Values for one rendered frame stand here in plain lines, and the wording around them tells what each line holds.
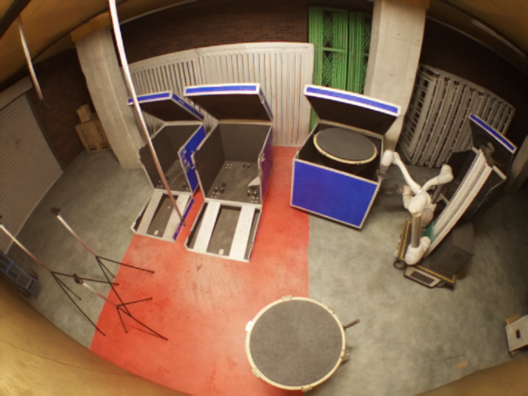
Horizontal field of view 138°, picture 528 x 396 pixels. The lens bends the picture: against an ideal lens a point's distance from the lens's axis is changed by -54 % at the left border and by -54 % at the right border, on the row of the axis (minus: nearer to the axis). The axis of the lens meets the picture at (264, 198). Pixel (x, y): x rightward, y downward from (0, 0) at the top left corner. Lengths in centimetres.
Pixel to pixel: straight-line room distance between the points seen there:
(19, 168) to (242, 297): 605
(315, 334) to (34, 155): 688
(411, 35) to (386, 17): 42
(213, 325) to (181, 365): 61
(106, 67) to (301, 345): 453
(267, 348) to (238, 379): 90
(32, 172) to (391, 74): 782
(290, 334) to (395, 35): 349
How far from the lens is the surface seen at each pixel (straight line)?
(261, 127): 340
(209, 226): 303
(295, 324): 166
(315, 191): 273
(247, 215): 298
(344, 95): 237
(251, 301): 255
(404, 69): 346
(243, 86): 236
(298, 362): 163
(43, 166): 697
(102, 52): 429
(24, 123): 679
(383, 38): 326
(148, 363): 278
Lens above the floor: 242
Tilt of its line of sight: 46 degrees down
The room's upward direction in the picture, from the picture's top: 3 degrees counter-clockwise
